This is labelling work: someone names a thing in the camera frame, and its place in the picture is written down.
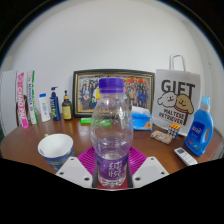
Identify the white bottle with blue cap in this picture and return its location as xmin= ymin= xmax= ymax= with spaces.
xmin=38 ymin=92 xmax=52 ymax=123

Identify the pink tall box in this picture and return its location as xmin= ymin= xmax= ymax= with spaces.
xmin=16 ymin=71 xmax=30 ymax=130

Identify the blue tissue pack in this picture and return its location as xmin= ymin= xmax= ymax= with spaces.
xmin=130 ymin=105 xmax=153 ymax=132

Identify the framed group photo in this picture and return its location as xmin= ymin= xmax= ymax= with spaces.
xmin=72 ymin=68 xmax=156 ymax=118

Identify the blue detergent bottle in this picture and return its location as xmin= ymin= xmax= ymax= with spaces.
xmin=184 ymin=95 xmax=215 ymax=157

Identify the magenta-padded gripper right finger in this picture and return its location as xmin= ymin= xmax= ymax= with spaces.
xmin=127 ymin=145 xmax=170 ymax=189

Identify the white tall box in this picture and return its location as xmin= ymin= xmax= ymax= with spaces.
xmin=26 ymin=70 xmax=39 ymax=125

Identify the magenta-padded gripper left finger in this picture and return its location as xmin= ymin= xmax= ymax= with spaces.
xmin=55 ymin=145 xmax=98 ymax=189

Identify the amber pump bottle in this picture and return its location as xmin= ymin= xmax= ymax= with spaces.
xmin=61 ymin=90 xmax=73 ymax=121

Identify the white paper gift bag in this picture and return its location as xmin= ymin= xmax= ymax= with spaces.
xmin=152 ymin=54 xmax=202 ymax=137

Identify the white blue-patterned mug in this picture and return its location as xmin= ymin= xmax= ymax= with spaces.
xmin=37 ymin=133 xmax=75 ymax=173

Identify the white refrigerator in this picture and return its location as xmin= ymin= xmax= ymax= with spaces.
xmin=0 ymin=69 xmax=18 ymax=136

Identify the white remote control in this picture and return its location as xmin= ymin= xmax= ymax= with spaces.
xmin=173 ymin=146 xmax=199 ymax=167

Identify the clear purple-capped water bottle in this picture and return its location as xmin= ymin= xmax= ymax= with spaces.
xmin=89 ymin=77 xmax=135 ymax=188

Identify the small patterned snack pack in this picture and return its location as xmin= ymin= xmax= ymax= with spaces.
xmin=150 ymin=129 xmax=174 ymax=145

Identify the colourful puzzle cube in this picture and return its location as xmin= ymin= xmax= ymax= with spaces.
xmin=167 ymin=123 xmax=182 ymax=139

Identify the dark blue pump bottle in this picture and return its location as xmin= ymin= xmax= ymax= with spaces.
xmin=49 ymin=86 xmax=62 ymax=122

